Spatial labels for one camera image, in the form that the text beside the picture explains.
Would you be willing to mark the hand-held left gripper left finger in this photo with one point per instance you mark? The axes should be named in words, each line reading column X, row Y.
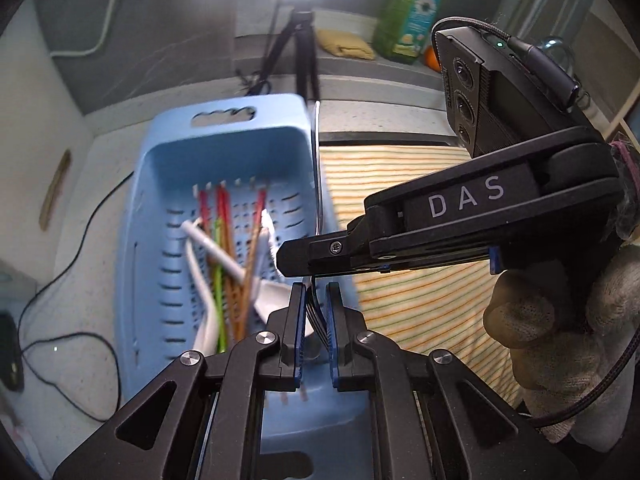
column 299, row 330

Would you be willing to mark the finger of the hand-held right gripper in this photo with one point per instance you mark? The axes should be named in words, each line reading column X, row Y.
column 325, row 252

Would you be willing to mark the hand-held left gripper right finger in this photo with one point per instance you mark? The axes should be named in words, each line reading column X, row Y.
column 332, row 335

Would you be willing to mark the metal fork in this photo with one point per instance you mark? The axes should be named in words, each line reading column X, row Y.
column 316, row 320

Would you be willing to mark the green plastic stick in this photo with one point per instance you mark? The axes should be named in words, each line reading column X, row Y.
column 218, row 285

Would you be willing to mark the curved white spoon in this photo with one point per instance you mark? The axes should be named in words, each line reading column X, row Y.
column 205, row 310

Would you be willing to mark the white ceramic spoon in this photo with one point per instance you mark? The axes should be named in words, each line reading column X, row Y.
column 215, row 250

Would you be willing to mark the blue plastic basket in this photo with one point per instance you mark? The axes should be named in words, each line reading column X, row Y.
column 150, row 240

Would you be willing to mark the person's right hand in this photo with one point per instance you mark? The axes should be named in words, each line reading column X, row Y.
column 565, row 340

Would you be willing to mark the striped cloth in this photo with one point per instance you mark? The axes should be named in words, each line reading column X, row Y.
column 400, row 170

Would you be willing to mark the orange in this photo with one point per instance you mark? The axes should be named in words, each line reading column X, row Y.
column 431, row 57

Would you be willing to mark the wooden shelf unit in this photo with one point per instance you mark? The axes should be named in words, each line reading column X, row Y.
column 620, row 90

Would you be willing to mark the chrome faucet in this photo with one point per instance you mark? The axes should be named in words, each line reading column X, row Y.
column 555, row 40

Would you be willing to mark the black tripod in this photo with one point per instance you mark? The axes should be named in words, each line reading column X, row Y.
column 302, row 50

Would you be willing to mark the yellow sponge cloth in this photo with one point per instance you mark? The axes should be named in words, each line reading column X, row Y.
column 345, row 44

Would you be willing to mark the green dish soap bottle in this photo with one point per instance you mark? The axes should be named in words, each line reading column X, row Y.
column 407, row 20

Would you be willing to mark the dark green object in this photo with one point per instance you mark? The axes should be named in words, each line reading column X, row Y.
column 10, row 355

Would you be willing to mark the white cutting board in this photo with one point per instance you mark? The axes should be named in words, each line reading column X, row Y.
column 40, row 135

